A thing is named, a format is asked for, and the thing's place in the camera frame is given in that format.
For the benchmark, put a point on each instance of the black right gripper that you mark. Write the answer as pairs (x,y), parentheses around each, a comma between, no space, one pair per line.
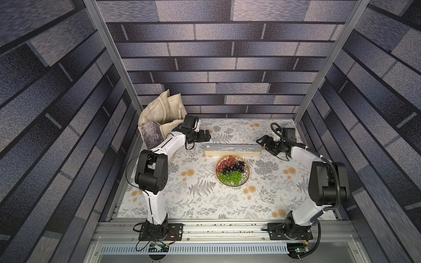
(267,143)

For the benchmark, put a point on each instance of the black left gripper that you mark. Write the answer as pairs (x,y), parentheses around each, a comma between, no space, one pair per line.
(202,138)

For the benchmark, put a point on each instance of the cream plastic wrap dispenser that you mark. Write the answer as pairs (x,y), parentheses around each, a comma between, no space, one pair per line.
(241,150)

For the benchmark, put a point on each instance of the patterned plate with rim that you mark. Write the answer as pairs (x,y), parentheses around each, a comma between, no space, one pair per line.
(245,174)

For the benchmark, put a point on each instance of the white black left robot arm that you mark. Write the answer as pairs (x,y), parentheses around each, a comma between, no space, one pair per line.
(152,169)

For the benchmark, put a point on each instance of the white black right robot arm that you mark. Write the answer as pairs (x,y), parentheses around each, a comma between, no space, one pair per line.
(328,184)

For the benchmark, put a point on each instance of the beige canvas tote bag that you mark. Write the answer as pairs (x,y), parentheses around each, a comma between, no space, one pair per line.
(160,117)

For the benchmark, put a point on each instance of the black grape bunch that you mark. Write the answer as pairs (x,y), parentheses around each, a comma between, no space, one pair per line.
(238,167)

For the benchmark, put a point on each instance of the red grape bunch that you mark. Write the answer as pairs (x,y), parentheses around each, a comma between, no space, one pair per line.
(226,161)

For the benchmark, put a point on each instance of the green grape bunch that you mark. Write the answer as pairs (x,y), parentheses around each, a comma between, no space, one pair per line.
(233,179)

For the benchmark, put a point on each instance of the right electronics board green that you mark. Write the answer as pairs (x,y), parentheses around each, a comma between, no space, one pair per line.
(297,250)

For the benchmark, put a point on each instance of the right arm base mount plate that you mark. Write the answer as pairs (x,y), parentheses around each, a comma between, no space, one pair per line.
(288,232)

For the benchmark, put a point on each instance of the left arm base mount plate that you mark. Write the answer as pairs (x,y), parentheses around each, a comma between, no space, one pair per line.
(164,232)

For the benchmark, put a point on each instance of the left electronics board with wires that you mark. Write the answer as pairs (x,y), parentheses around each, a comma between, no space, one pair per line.
(154,247)

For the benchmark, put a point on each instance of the aluminium front rail frame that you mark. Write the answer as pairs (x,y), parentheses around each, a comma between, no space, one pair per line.
(226,241)

